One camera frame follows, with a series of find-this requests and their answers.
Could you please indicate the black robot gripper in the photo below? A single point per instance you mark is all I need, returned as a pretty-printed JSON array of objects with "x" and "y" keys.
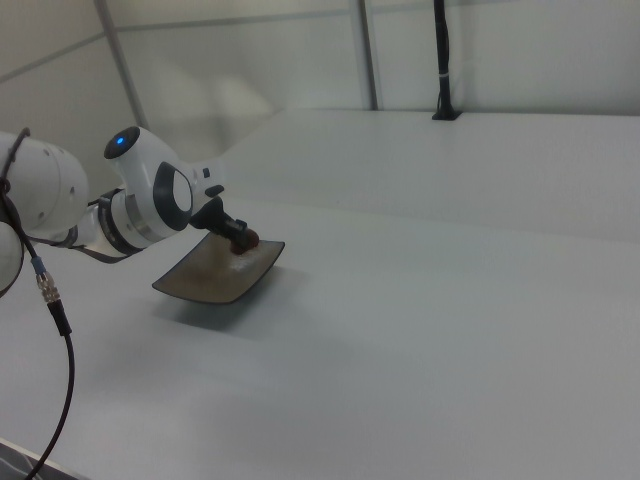
[{"x": 210, "y": 217}]

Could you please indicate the small round brown food item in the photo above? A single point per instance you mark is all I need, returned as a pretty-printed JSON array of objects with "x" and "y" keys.
[{"x": 248, "y": 244}]

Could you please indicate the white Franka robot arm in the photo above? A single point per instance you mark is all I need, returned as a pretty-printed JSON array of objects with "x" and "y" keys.
[{"x": 55, "y": 190}]

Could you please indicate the square brown ceramic plate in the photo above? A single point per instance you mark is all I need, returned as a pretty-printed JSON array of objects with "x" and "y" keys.
[{"x": 220, "y": 275}]

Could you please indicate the black pole with table clamp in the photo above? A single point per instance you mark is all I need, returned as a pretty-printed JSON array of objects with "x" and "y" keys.
[{"x": 444, "y": 60}]

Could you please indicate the grey vertical frame post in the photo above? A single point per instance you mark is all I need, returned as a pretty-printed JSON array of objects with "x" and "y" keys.
[
  {"x": 367, "y": 55},
  {"x": 122, "y": 65}
]

